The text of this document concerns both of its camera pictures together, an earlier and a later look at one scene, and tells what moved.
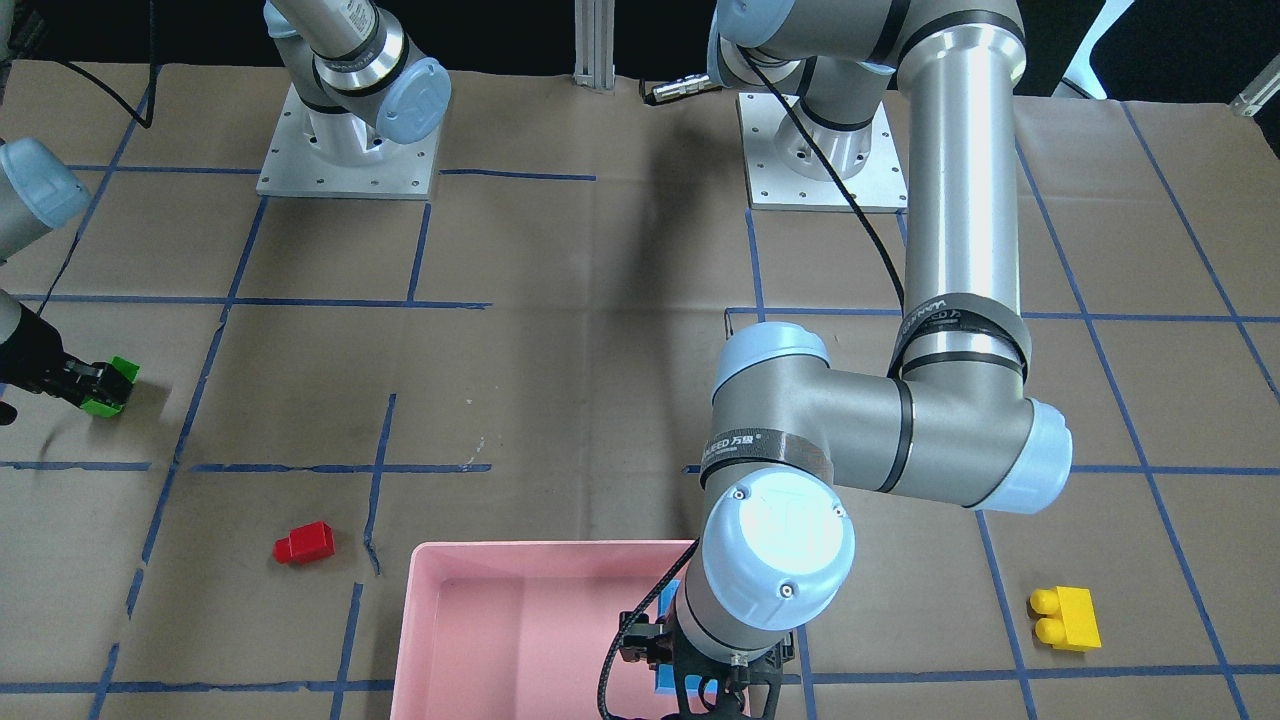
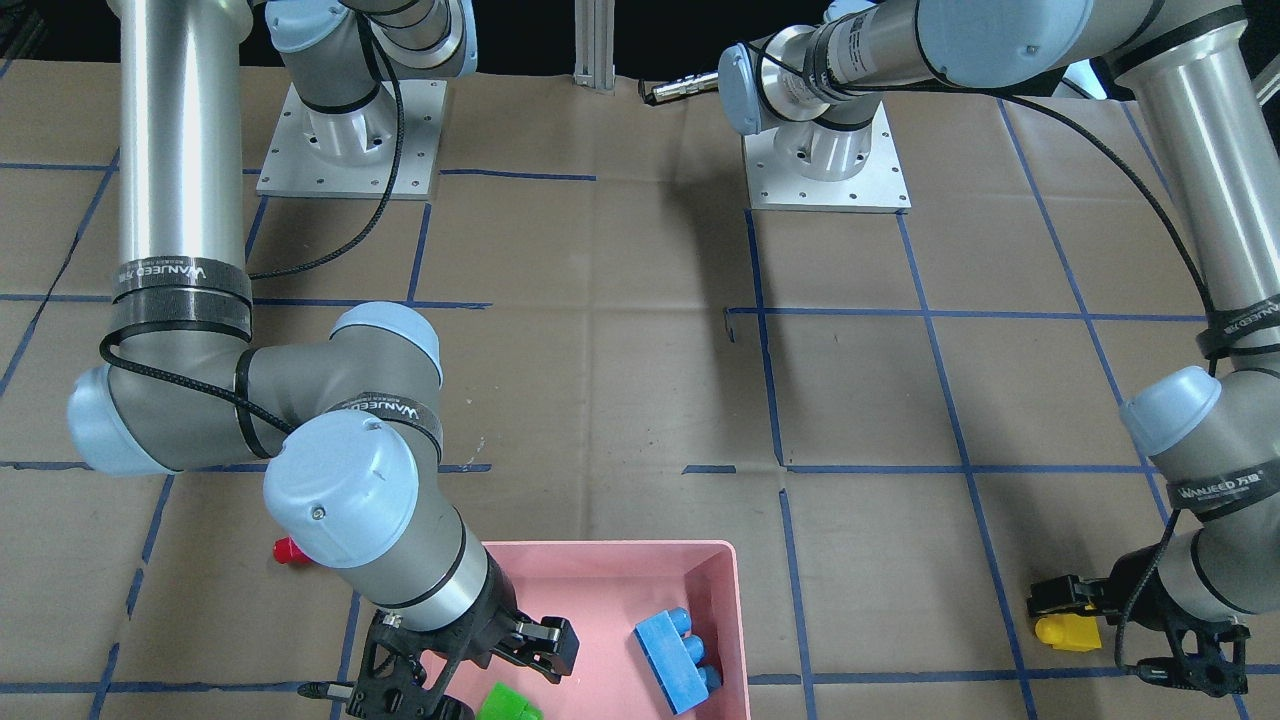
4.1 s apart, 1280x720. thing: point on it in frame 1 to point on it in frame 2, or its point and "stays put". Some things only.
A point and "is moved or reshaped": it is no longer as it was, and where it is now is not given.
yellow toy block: x=1070 y=620 stays put
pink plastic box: x=520 y=630 stays put
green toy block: x=127 y=368 is moved or reshaped
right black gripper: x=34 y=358 to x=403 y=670
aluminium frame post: x=594 y=43 stays put
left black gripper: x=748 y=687 to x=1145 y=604
